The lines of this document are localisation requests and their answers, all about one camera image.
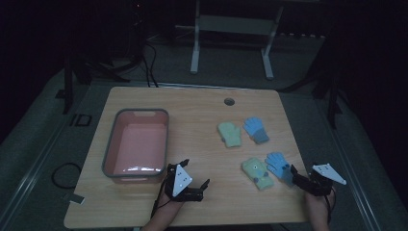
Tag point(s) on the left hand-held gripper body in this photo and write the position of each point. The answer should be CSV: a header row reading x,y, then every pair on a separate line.
x,y
181,181

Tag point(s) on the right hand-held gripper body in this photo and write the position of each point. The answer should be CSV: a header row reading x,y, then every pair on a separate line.
x,y
327,171

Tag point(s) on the plain blue glove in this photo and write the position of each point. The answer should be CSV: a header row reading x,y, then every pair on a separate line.
x,y
278,165

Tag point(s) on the green glove with face print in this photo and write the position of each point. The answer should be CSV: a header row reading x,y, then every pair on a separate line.
x,y
258,174

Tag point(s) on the pink basin with grey rim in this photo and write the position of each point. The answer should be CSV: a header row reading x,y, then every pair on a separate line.
x,y
138,147

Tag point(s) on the plain green glove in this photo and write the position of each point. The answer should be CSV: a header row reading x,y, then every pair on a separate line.
x,y
230,134

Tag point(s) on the blue glove with grey cuff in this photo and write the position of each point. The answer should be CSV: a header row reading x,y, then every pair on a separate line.
x,y
255,127

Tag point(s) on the person's right hand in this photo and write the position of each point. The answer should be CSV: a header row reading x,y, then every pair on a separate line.
x,y
316,202

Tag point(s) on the person's left hand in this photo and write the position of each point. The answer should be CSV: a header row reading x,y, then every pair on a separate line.
x,y
168,202

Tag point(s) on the black metal stand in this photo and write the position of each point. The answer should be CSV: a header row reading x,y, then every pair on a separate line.
x,y
333,102

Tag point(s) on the round grey table grommet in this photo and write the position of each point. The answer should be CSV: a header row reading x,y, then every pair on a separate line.
x,y
229,102

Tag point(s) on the grey tape piece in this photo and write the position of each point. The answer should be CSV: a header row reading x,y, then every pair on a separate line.
x,y
76,199

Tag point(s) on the black tripod stand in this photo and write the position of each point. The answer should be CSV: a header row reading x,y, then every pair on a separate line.
x,y
68,86

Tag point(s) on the white metal stand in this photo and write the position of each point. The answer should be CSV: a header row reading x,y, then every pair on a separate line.
x,y
234,25

